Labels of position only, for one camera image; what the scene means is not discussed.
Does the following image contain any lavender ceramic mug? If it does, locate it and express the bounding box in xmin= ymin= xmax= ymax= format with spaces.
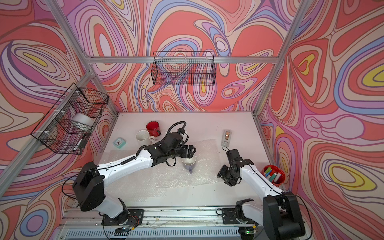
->
xmin=182 ymin=156 xmax=197 ymax=174

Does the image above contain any clear bubble wrap sheet top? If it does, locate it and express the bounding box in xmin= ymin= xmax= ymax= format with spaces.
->
xmin=139 ymin=139 xmax=224 ymax=188

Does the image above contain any clear bubble wrap sheet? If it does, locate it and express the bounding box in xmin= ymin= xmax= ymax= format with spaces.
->
xmin=139 ymin=139 xmax=224 ymax=188
xmin=98 ymin=149 xmax=166 ymax=203

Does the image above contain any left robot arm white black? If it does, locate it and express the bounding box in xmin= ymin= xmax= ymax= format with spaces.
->
xmin=73 ymin=121 xmax=196 ymax=220

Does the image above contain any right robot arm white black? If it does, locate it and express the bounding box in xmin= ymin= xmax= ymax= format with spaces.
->
xmin=217 ymin=147 xmax=306 ymax=240

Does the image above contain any clear bubble wrap sheet lower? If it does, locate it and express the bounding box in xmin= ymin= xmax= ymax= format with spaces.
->
xmin=98 ymin=149 xmax=166 ymax=203

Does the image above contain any red ceramic mug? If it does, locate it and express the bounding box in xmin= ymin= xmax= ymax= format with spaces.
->
xmin=146 ymin=121 xmax=161 ymax=138

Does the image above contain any white ceramic mug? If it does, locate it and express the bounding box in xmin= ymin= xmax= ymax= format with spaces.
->
xmin=135 ymin=130 xmax=156 ymax=147

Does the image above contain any grey tape dispenser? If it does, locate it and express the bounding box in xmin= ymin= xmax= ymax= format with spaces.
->
xmin=221 ymin=130 xmax=232 ymax=147

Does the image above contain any red cup of markers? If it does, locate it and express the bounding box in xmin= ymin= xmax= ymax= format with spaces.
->
xmin=262 ymin=165 xmax=286 ymax=187

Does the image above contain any small teal alarm clock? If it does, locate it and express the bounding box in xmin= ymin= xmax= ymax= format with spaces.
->
xmin=113 ymin=137 xmax=126 ymax=149

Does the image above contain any white tape roll in basket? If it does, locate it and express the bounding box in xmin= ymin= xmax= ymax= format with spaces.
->
xmin=72 ymin=113 xmax=95 ymax=131

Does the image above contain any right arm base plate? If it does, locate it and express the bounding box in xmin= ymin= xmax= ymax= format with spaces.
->
xmin=216 ymin=208 xmax=257 ymax=225

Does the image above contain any aluminium front rail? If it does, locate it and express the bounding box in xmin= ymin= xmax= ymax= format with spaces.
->
xmin=60 ymin=206 xmax=261 ymax=228

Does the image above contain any black wire basket back wall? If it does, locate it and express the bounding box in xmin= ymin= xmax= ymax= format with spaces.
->
xmin=151 ymin=51 xmax=217 ymax=87

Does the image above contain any black wire basket wall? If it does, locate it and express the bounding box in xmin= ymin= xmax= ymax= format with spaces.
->
xmin=31 ymin=84 xmax=109 ymax=155
xmin=151 ymin=51 xmax=217 ymax=87

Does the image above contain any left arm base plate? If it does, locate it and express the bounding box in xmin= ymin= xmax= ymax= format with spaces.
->
xmin=102 ymin=209 xmax=144 ymax=227

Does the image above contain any marker in wire basket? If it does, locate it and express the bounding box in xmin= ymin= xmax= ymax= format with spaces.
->
xmin=74 ymin=139 xmax=87 ymax=151

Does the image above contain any black wire basket left wall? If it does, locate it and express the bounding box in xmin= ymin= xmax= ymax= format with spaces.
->
xmin=31 ymin=84 xmax=109 ymax=155

